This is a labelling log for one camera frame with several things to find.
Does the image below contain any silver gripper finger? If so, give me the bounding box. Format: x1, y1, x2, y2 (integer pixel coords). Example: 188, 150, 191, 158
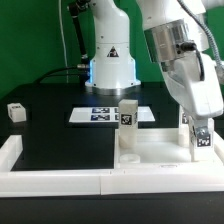
193, 119, 209, 139

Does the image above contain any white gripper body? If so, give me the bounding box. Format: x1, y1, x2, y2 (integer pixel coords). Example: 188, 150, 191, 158
163, 52, 223, 120

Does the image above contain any white square table top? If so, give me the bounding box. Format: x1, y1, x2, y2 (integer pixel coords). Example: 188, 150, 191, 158
114, 128, 224, 169

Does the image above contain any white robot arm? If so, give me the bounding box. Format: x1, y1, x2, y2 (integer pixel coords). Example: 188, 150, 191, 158
86, 0, 224, 139

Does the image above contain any white fiducial marker sheet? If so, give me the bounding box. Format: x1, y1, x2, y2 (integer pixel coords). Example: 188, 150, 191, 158
69, 106, 155, 123

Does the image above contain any white U-shaped fence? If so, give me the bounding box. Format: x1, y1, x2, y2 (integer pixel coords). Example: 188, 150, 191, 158
0, 135, 224, 197

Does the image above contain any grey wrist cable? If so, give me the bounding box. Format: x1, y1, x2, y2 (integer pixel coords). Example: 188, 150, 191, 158
176, 0, 224, 81

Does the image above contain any black cable conduit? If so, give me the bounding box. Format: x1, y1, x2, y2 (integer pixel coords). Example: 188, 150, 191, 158
33, 0, 92, 84

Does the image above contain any white thin cable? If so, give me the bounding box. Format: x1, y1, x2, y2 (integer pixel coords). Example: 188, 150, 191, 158
58, 0, 70, 84

